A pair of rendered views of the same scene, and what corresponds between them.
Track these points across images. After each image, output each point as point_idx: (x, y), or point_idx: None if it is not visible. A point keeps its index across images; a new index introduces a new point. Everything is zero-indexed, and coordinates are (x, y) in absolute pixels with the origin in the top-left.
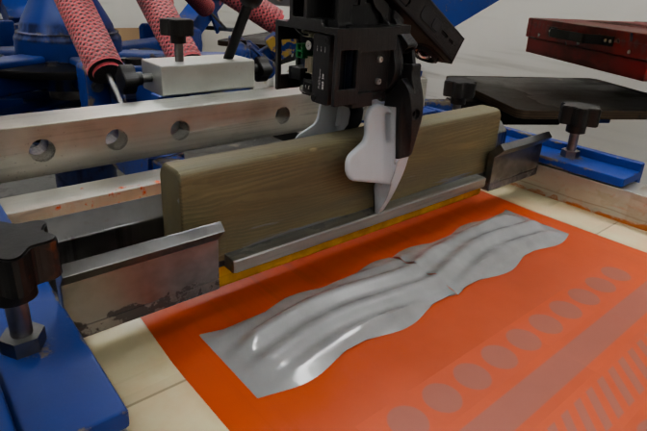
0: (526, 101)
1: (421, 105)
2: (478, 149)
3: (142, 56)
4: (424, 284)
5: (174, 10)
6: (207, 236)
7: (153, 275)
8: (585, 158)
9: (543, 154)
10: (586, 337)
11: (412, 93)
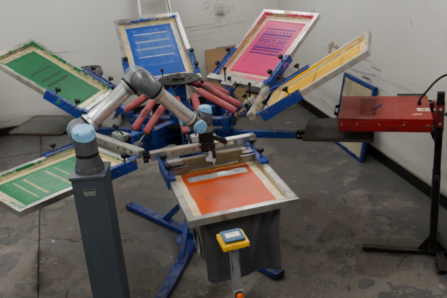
0: (312, 134)
1: (215, 151)
2: (237, 155)
3: None
4: (215, 175)
5: None
6: (186, 166)
7: (181, 170)
8: (263, 157)
9: (256, 156)
10: (228, 181)
11: (213, 150)
